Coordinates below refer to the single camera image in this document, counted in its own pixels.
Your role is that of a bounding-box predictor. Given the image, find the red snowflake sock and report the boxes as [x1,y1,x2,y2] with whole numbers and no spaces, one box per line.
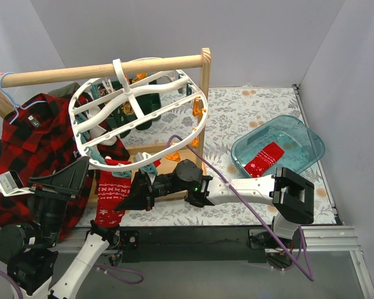
[94,170,132,228]

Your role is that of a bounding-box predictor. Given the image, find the white round clip hanger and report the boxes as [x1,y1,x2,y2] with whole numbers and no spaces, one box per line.
[69,48,211,172]

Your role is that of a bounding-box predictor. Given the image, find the red bear sock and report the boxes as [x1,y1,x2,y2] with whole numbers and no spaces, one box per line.
[244,142,284,178]

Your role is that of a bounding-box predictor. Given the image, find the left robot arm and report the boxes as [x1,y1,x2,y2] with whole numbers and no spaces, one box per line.
[0,157,120,298]

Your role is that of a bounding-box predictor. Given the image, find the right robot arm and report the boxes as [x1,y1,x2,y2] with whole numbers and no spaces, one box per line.
[115,159,314,248]

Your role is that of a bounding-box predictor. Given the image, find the red plaid shirt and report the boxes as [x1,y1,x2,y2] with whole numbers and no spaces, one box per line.
[0,82,130,244]

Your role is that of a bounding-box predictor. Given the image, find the dark green sock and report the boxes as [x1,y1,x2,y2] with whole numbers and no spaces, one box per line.
[107,93,161,138]

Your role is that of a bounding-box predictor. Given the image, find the floral table mat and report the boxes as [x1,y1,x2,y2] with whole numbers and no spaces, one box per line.
[121,87,335,226]

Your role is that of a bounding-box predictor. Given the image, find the wooden clothes rack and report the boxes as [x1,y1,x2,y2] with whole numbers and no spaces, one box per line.
[0,47,211,206]

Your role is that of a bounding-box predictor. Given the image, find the teal plastic basin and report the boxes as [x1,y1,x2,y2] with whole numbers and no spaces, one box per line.
[231,115,325,178]

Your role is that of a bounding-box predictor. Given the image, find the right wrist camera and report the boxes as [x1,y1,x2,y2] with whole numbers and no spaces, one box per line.
[133,152,152,168]

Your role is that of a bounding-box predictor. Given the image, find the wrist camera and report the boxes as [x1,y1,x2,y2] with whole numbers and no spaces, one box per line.
[0,170,31,197]
[133,152,152,168]

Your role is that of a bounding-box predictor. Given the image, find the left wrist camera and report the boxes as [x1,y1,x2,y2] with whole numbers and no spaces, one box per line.
[0,170,31,197]

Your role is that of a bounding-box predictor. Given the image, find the blue wire hanger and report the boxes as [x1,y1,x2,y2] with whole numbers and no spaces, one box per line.
[0,72,46,125]

